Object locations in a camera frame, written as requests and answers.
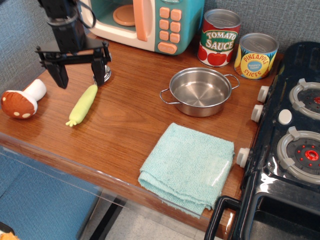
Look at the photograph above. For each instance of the plush brown mushroom toy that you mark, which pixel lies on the plush brown mushroom toy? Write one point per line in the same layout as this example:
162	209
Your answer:
22	105

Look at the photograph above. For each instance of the spoon with yellow-green handle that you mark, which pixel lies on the spoon with yellow-green handle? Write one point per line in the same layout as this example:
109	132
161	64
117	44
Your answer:
83	105

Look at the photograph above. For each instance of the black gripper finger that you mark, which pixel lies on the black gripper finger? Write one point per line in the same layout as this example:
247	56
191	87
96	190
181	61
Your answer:
58	72
98	68

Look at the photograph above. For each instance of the black toy stove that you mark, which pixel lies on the black toy stove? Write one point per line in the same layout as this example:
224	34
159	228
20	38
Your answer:
280	189

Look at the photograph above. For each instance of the pineapple slices can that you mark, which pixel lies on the pineapple slices can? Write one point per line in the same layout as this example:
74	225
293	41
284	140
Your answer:
255	56

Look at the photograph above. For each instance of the toy microwave teal and cream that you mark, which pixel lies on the toy microwave teal and cream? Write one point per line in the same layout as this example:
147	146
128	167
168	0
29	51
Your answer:
162	26

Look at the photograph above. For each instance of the small stainless steel pot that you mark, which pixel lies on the small stainless steel pot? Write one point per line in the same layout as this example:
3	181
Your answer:
199	91

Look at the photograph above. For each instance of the light blue folded cloth napkin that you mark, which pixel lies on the light blue folded cloth napkin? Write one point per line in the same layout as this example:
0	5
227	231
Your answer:
187	169

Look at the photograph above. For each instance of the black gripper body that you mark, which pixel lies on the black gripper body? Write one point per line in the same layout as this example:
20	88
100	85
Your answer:
71	45

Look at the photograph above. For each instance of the tomato sauce can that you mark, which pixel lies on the tomato sauce can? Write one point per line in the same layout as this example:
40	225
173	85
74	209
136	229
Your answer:
220	30

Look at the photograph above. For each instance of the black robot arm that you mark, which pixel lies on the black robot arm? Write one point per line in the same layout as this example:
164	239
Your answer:
63	8

